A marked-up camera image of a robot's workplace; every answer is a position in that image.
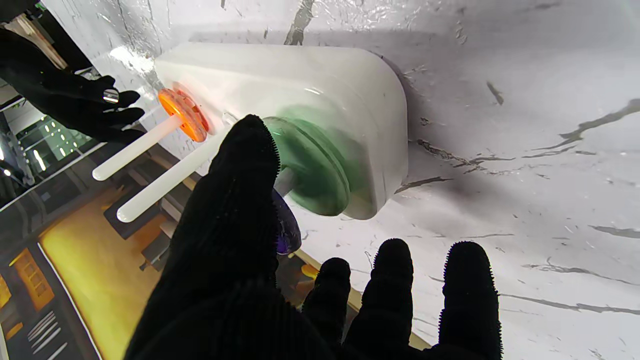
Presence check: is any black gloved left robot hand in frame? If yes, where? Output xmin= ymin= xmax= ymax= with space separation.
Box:
xmin=124 ymin=114 xmax=503 ymax=360

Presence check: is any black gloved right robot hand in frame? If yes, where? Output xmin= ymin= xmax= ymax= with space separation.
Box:
xmin=0 ymin=27 xmax=146 ymax=146

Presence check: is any medium blue ring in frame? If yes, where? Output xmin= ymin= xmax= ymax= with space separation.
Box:
xmin=272 ymin=190 xmax=303 ymax=256

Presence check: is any small orange ring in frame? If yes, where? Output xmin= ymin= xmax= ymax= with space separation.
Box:
xmin=157 ymin=88 xmax=211 ymax=143

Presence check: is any white three-rod Hanoi tower base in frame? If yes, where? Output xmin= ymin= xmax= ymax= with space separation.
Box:
xmin=92 ymin=42 xmax=410 ymax=223

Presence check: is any large green ring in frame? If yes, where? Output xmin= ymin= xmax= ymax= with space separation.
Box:
xmin=262 ymin=116 xmax=361 ymax=217

